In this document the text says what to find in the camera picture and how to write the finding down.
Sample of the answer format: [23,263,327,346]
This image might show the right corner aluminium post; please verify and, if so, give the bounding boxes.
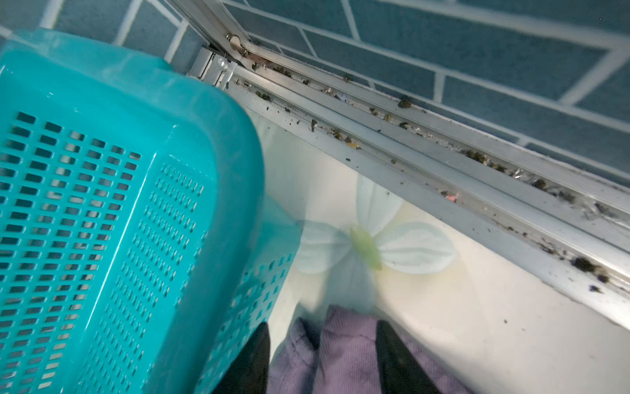
[168,0,249,65]

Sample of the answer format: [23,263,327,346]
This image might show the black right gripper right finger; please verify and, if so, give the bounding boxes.
[376,320,440,394]

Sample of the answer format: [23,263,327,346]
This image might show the teal plastic basket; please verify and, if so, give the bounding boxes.
[1,29,301,393]

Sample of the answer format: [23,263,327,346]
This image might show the purple trousers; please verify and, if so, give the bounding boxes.
[267,305,470,393]

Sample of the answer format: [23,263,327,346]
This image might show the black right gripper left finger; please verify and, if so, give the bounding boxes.
[212,322,271,394]

